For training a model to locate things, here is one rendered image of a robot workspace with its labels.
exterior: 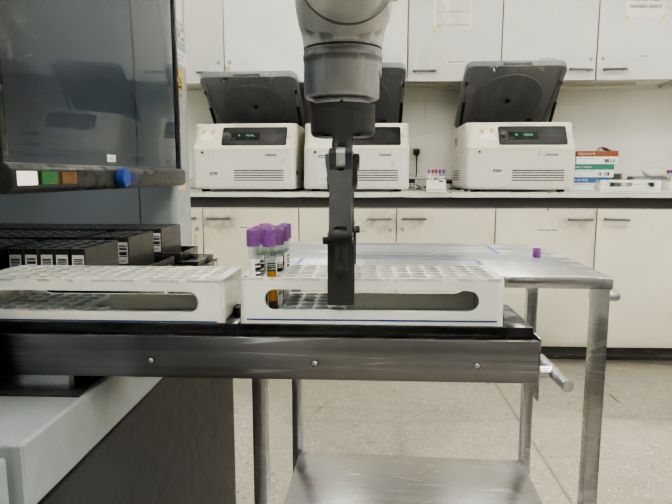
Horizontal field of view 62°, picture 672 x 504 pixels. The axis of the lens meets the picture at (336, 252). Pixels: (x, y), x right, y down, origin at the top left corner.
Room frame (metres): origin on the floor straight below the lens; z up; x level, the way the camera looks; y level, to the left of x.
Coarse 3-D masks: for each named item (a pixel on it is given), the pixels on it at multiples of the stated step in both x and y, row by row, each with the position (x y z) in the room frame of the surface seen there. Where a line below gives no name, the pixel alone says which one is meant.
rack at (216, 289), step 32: (0, 288) 0.64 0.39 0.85; (32, 288) 0.64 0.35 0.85; (64, 288) 0.63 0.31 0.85; (96, 288) 0.63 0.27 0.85; (128, 288) 0.63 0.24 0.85; (160, 288) 0.63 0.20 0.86; (192, 288) 0.63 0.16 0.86; (224, 288) 0.63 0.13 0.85; (160, 320) 0.63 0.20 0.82; (192, 320) 0.63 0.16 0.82; (224, 320) 0.63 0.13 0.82
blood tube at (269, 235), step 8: (264, 232) 0.63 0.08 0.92; (272, 232) 0.63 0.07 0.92; (264, 240) 0.63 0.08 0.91; (272, 240) 0.63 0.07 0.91; (272, 248) 0.63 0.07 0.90; (272, 256) 0.63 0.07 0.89; (272, 264) 0.63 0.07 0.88; (272, 272) 0.63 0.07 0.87; (272, 296) 0.63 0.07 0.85; (272, 304) 0.63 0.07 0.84
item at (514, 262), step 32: (320, 256) 1.13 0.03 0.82; (384, 256) 1.13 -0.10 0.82; (416, 256) 1.13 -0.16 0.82; (448, 256) 1.13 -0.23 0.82; (480, 256) 1.13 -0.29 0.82; (512, 256) 1.13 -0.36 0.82; (544, 256) 1.13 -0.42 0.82; (576, 288) 0.90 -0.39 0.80; (608, 288) 0.89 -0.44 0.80; (608, 320) 0.90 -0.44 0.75; (256, 384) 0.95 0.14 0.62; (256, 416) 0.95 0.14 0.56; (256, 448) 0.95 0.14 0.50; (256, 480) 0.95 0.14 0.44; (320, 480) 1.23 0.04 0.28; (352, 480) 1.23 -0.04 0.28; (384, 480) 1.23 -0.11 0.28; (416, 480) 1.23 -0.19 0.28; (448, 480) 1.23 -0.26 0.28; (480, 480) 1.23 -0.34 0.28; (512, 480) 1.23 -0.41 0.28
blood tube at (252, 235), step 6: (246, 234) 0.63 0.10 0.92; (252, 234) 0.63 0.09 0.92; (258, 234) 0.63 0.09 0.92; (246, 240) 0.63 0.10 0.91; (252, 240) 0.63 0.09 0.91; (258, 240) 0.63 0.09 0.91; (252, 246) 0.63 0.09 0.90; (258, 246) 0.63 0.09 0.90; (252, 252) 0.63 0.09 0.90; (258, 252) 0.63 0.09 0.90; (252, 258) 0.63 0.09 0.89; (258, 258) 0.63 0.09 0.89; (252, 264) 0.63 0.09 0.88; (258, 264) 0.63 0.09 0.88; (252, 270) 0.63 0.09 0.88; (258, 270) 0.63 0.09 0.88; (252, 276) 0.63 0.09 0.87; (258, 276) 0.63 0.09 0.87
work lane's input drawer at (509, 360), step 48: (0, 336) 0.62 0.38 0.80; (48, 336) 0.62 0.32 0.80; (96, 336) 0.61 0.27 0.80; (144, 336) 0.61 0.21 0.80; (192, 336) 0.61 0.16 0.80; (240, 336) 0.61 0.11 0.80; (288, 336) 0.61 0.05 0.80; (336, 336) 0.61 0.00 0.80; (384, 336) 0.61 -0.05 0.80; (432, 336) 0.61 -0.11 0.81; (480, 336) 0.60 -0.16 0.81; (528, 336) 0.60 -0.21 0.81; (528, 384) 0.62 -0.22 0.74
